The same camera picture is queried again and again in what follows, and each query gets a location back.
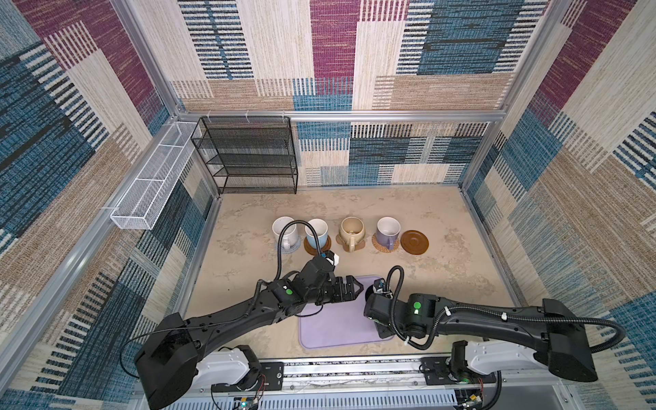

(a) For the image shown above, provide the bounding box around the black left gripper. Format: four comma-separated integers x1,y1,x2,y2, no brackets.
304,275,364,306

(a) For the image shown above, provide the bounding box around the cork flower shaped coaster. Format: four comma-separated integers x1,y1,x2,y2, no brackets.
337,234,366,253

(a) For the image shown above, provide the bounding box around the woven rattan round coaster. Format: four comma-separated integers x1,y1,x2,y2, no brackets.
372,235,400,254

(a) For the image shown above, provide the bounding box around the brown wooden round coaster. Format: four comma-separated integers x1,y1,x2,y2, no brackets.
303,235,332,257

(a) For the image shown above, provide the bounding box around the beige mug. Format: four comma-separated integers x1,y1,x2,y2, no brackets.
338,216,366,241

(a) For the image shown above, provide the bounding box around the white mug blue handle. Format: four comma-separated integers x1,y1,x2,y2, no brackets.
305,218,328,250

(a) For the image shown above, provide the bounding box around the white mug purple handle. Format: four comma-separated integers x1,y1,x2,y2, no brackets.
375,216,401,250

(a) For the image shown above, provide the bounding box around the dark brown round coaster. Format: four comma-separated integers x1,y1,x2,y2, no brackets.
401,230,430,256

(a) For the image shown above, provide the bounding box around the blue knitted round coaster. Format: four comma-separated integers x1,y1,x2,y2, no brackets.
281,238,302,255

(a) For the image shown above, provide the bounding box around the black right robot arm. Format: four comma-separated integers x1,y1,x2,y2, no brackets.
364,293,626,383

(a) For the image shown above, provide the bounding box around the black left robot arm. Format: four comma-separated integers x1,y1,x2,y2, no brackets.
133,251,365,409

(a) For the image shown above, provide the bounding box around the lavender plastic tray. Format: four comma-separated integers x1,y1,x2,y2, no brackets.
299,275,391,350

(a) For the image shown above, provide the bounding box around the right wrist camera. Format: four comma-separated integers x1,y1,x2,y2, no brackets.
372,278,389,295

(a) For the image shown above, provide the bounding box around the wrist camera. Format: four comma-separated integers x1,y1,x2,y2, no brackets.
321,250,340,267
372,278,389,295

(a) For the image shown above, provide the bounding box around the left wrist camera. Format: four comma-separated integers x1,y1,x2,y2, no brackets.
321,250,340,267

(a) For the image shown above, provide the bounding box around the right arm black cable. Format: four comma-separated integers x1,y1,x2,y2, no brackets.
383,265,627,355

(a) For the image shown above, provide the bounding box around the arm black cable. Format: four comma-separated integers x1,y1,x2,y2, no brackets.
383,265,627,355
119,219,325,380

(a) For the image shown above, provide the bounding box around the aluminium front rail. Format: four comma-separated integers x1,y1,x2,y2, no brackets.
165,354,585,409

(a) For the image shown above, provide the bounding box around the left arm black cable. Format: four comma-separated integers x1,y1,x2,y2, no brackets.
119,219,325,380

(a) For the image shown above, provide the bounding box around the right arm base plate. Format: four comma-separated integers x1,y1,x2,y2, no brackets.
419,355,497,385

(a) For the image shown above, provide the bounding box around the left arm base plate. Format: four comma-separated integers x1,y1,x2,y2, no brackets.
240,361,285,392

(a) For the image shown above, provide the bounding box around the black wire shelf rack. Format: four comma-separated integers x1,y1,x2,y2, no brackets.
191,116,299,195

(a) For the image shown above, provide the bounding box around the white wire mesh basket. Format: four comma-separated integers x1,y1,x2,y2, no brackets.
110,122,196,231

